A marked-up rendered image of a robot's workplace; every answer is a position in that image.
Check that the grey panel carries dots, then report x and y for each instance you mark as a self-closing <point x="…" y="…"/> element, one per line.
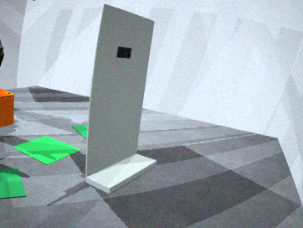
<point x="116" y="100"/>

